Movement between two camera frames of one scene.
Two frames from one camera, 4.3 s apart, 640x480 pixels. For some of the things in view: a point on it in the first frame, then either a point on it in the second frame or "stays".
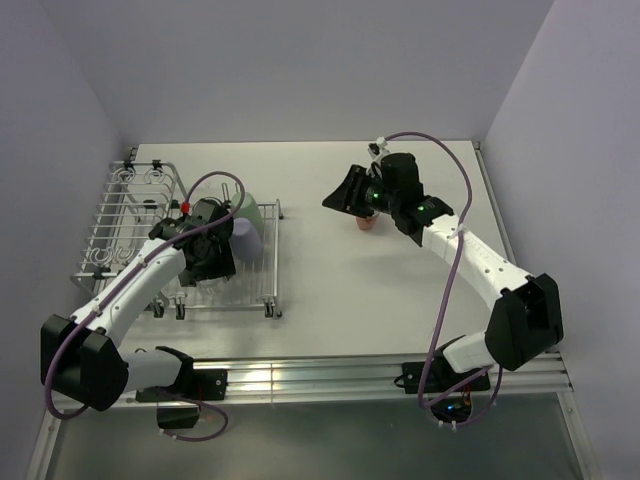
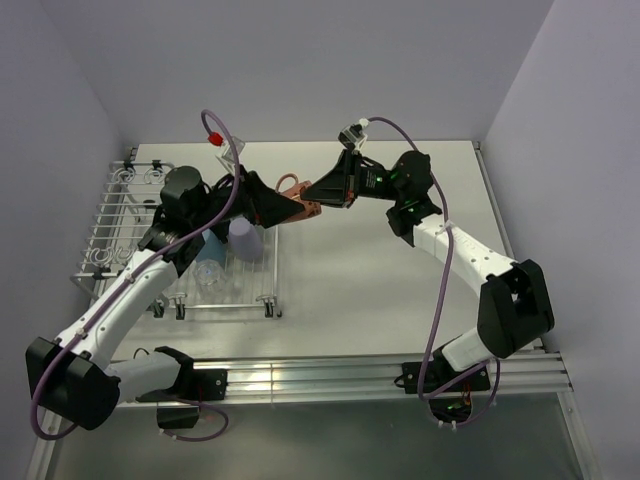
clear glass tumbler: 212,289 stays
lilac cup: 247,244 stays
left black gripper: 222,265 to 265,205
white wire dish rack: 138,195 stays
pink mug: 366,223 to 288,184
